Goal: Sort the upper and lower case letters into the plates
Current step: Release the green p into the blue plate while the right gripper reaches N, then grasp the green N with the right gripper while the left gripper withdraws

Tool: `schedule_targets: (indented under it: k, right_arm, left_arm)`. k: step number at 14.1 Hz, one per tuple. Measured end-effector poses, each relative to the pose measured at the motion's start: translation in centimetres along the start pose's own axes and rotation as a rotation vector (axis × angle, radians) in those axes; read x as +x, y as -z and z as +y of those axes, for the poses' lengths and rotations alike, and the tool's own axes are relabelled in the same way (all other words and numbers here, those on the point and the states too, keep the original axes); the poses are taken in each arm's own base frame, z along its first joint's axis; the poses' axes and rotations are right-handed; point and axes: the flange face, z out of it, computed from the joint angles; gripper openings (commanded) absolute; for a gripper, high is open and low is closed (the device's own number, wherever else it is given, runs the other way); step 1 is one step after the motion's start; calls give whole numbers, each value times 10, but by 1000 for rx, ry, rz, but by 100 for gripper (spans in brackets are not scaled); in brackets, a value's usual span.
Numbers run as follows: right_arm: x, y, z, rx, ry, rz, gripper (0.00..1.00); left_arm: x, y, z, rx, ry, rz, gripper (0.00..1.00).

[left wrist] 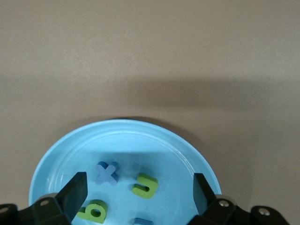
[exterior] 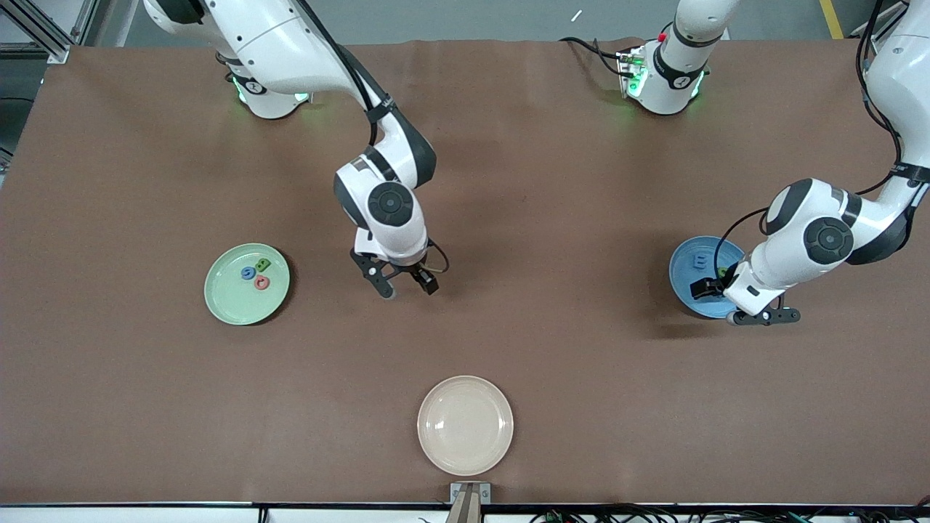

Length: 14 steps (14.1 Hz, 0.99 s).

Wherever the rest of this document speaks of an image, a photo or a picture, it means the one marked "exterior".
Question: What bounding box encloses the cream round plate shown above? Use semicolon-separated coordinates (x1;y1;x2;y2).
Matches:
417;375;514;477

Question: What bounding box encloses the blue round plate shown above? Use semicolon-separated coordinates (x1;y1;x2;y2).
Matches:
668;235;749;320

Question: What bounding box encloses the brown table cover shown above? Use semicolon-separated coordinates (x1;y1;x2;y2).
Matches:
0;38;930;507

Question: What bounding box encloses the grey aluminium frame profile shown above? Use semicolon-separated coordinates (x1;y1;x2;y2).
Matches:
846;0;909;41
69;0;142;46
0;0;73;65

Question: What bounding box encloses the black left arm base cable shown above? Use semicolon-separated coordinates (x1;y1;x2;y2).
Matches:
559;36;633;77

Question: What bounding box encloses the white table edge rail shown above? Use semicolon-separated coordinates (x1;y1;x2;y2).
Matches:
0;501;930;523

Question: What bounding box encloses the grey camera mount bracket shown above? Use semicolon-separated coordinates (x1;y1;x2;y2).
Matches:
450;482;492;523

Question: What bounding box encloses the light green round plate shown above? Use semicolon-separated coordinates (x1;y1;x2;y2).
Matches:
203;243;291;326

